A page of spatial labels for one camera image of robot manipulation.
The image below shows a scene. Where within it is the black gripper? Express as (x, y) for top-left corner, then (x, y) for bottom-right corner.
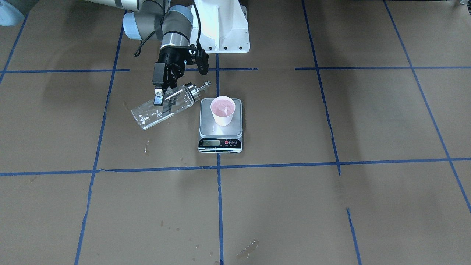
(152, 44), (209, 107)

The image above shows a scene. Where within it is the clear glass sauce bottle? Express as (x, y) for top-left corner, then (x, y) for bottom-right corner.
(131, 81), (212, 130)

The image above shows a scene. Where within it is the pink plastic cup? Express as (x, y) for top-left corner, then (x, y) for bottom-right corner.
(210, 96), (236, 126)

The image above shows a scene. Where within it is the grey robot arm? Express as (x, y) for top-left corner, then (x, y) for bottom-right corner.
(96, 0), (209, 107)

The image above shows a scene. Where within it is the white digital kitchen scale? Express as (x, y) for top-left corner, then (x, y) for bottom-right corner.
(198, 98), (243, 153)

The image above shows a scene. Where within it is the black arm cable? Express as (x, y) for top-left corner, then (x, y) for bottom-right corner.
(133, 0), (202, 57)

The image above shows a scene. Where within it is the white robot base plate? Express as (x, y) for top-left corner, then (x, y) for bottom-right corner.
(187, 0), (251, 54)

